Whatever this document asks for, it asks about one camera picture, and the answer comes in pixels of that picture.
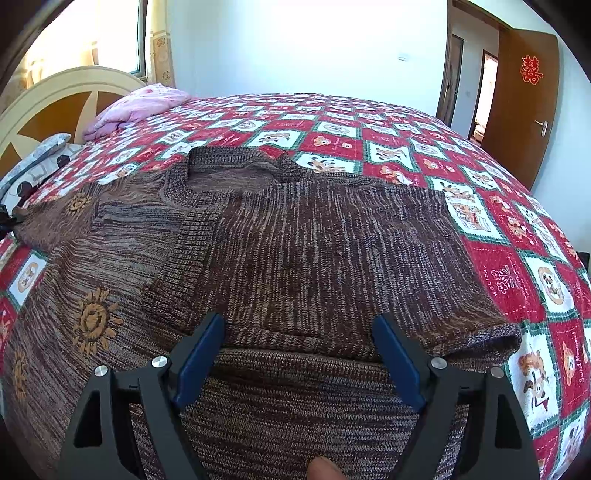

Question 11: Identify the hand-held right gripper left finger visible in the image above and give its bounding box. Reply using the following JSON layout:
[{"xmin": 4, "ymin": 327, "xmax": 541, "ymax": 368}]
[{"xmin": 55, "ymin": 313, "xmax": 225, "ymax": 480}]

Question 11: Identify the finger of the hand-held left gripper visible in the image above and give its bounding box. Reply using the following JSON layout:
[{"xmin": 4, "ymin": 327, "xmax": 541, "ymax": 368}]
[{"xmin": 0, "ymin": 202, "xmax": 23, "ymax": 234}]

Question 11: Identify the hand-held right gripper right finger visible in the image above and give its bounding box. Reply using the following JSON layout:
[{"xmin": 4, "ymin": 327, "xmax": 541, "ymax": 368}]
[{"xmin": 373, "ymin": 315, "xmax": 541, "ymax": 480}]

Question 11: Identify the brown knit sweater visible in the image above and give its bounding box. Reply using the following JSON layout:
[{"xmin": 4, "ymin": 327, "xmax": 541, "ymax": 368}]
[{"xmin": 0, "ymin": 147, "xmax": 522, "ymax": 480}]

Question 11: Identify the person's right hand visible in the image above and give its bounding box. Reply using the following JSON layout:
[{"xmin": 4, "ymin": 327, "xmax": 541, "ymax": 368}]
[{"xmin": 307, "ymin": 457, "xmax": 343, "ymax": 480}]

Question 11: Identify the grey patterned pillow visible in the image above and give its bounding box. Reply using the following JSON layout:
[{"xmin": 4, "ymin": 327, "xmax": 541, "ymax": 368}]
[{"xmin": 0, "ymin": 133, "xmax": 86, "ymax": 208}]

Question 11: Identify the red patchwork printed blanket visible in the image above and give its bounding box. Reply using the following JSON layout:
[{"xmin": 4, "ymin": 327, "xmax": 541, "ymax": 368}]
[{"xmin": 0, "ymin": 92, "xmax": 591, "ymax": 480}]

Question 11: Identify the cream and brown headboard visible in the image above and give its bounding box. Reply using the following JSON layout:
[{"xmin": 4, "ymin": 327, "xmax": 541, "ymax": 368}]
[{"xmin": 0, "ymin": 66, "xmax": 147, "ymax": 178}]

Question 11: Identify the pink quilt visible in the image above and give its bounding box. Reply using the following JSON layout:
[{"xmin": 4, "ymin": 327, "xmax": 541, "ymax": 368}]
[{"xmin": 82, "ymin": 84, "xmax": 191, "ymax": 141}]

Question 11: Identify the window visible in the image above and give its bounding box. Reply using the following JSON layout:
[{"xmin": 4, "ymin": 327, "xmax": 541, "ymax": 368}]
[{"xmin": 28, "ymin": 0, "xmax": 147, "ymax": 88}]

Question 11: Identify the brown wooden door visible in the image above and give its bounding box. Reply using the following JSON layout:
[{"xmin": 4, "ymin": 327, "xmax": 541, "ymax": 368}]
[{"xmin": 480, "ymin": 28, "xmax": 561, "ymax": 190}]

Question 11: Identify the red paper door decoration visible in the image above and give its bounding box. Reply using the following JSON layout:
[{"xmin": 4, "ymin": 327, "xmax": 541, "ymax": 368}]
[{"xmin": 520, "ymin": 56, "xmax": 542, "ymax": 84}]

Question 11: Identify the dark wooden door frame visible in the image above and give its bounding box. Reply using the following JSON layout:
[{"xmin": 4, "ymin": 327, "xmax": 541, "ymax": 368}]
[{"xmin": 436, "ymin": 0, "xmax": 513, "ymax": 125}]

